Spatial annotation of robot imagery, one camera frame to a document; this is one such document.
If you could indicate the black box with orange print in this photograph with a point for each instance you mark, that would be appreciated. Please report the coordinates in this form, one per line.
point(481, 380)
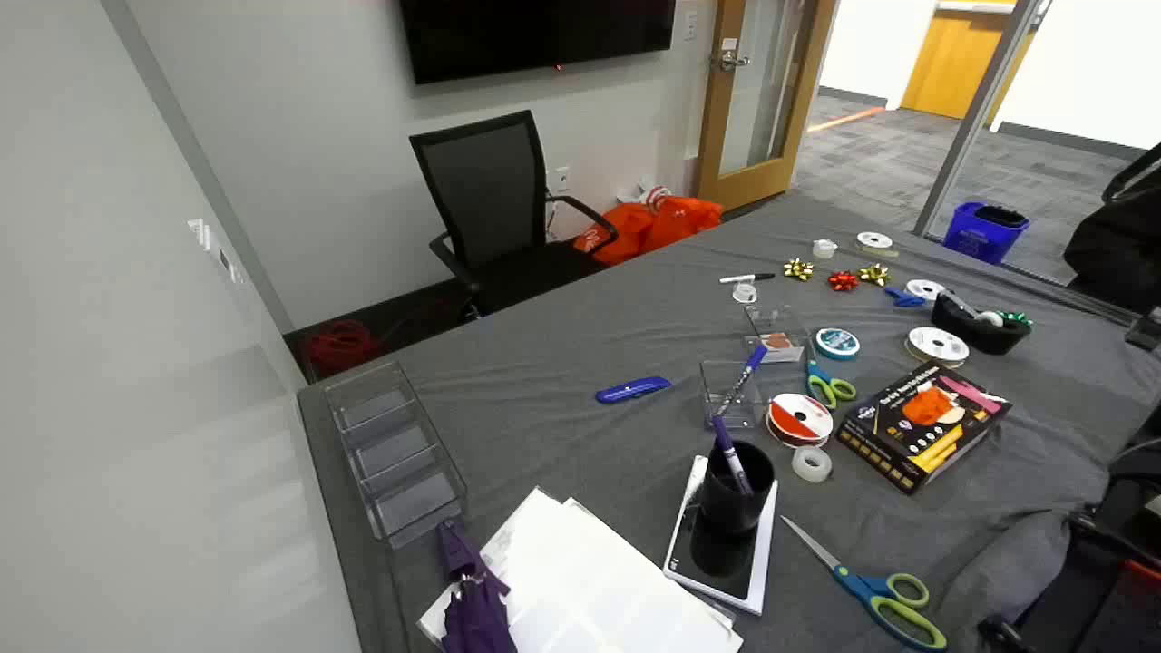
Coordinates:
point(921, 427)

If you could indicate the small white tape roll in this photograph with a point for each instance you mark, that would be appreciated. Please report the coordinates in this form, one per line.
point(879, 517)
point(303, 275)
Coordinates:
point(825, 247)

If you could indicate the white black marker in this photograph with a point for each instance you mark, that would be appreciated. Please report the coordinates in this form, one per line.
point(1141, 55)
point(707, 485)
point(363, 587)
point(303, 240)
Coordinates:
point(746, 278)

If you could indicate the black mesh office chair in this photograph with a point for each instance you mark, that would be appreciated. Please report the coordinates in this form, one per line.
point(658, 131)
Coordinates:
point(490, 195)

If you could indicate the grey metal frame post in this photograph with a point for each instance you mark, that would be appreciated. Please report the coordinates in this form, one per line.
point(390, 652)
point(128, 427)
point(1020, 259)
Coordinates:
point(977, 114)

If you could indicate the small white blue spool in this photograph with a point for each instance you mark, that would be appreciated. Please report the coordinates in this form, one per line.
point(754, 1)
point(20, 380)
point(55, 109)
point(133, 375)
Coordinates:
point(927, 287)

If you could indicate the small clear plastic cup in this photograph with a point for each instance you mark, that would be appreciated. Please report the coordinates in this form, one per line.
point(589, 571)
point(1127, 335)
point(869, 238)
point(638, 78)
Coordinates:
point(746, 297)

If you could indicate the white paper stack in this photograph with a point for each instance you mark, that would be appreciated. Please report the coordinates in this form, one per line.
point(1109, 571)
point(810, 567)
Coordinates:
point(592, 592)

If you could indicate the white wall switch plate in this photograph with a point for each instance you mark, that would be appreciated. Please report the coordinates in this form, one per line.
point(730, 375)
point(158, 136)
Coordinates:
point(208, 240)

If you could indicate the small pink white box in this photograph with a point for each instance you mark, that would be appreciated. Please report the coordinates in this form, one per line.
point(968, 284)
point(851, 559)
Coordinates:
point(782, 349)

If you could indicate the red gift bow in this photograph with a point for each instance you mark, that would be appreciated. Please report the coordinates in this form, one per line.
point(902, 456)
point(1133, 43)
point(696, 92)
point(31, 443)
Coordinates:
point(841, 282)

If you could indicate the clear tape roll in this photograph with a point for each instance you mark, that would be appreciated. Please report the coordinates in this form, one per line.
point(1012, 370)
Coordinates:
point(810, 466)

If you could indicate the clear drinking glass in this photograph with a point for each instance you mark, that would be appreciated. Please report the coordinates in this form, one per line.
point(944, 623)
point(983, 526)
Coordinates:
point(730, 402)

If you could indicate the black metal stand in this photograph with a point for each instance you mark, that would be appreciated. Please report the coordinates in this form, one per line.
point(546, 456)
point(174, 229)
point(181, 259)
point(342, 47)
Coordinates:
point(1109, 567)

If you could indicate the grey tablecloth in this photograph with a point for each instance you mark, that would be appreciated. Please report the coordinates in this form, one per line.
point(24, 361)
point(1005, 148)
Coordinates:
point(567, 349)

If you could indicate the purple pen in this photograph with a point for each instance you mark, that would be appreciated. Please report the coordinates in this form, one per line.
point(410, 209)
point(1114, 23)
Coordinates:
point(730, 456)

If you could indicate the black tape dispenser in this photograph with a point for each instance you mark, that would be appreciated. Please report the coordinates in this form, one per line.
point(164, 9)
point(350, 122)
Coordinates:
point(981, 328)

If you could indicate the small blue object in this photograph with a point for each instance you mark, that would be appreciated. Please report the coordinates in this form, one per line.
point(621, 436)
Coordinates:
point(902, 297)

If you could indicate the red and white ribbon spool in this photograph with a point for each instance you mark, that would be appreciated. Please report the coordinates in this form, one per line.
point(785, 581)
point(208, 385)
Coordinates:
point(799, 420)

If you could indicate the white flat spool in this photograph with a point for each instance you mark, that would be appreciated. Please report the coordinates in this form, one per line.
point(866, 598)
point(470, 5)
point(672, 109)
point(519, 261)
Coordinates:
point(874, 240)

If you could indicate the small green scissors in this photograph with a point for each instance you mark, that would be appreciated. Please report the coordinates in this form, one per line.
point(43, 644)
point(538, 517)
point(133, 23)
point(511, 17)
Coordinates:
point(831, 385)

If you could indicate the orange plastic bag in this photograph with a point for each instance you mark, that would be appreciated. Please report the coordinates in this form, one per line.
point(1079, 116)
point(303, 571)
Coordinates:
point(646, 225)

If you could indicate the yellow gift bow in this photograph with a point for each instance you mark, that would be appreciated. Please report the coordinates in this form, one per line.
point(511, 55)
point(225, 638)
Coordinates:
point(796, 271)
point(870, 275)

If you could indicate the wooden door with glass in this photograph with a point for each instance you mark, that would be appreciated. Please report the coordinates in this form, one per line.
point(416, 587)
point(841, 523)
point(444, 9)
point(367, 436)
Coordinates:
point(763, 97)

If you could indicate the black wall television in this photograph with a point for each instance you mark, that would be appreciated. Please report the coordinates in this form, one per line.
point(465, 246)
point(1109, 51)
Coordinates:
point(531, 30)

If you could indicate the clear acrylic organizer tray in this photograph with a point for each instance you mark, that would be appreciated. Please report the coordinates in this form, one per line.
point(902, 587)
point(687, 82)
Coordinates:
point(392, 456)

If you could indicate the yellow wooden door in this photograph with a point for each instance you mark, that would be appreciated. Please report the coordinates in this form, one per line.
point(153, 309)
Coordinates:
point(954, 58)

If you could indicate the purple cloth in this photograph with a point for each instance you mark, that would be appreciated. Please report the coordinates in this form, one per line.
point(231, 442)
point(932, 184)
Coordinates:
point(473, 600)

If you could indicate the blue and white pen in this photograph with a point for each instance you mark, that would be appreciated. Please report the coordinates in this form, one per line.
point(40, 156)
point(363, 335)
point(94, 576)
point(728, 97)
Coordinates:
point(746, 375)

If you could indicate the blue ribbon spool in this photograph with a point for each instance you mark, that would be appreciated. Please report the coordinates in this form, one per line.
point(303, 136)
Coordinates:
point(834, 342)

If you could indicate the large blue green scissors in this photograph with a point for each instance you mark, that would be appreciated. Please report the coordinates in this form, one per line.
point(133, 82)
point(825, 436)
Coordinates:
point(891, 600)

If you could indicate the large white ribbon spool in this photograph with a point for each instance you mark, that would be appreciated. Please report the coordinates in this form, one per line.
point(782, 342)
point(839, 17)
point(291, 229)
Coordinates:
point(937, 346)

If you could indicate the black pen cup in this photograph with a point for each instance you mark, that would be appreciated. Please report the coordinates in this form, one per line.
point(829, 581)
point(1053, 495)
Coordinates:
point(728, 514)

